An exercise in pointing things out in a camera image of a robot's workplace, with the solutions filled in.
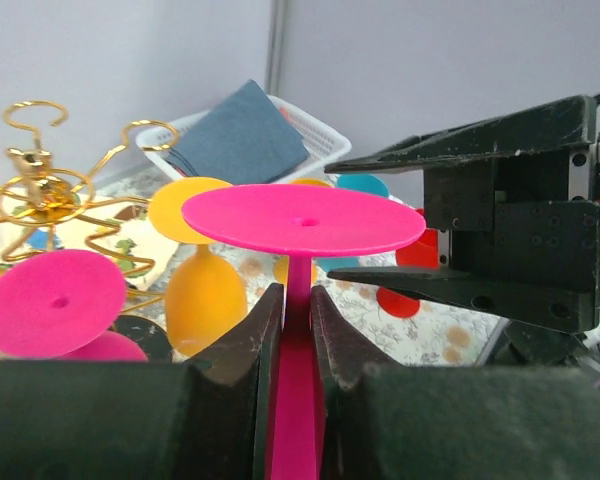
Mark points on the gold wine glass rack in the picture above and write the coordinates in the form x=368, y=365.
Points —
x=41, y=196

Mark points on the magenta wine glass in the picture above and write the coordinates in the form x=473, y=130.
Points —
x=61, y=304
x=301, y=222

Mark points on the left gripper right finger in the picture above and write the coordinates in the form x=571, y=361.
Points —
x=385, y=420

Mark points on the white plastic basket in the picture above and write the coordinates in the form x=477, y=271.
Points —
x=324, y=144

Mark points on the pink folded cloth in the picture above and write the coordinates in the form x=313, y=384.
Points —
x=287, y=113

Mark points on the blue folded towel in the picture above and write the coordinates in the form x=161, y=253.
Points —
x=242, y=140

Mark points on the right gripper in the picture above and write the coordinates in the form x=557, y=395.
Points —
x=518, y=225

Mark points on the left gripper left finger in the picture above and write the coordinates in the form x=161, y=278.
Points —
x=208, y=417

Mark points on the dinosaur print cloth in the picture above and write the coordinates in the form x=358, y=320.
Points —
x=95, y=240

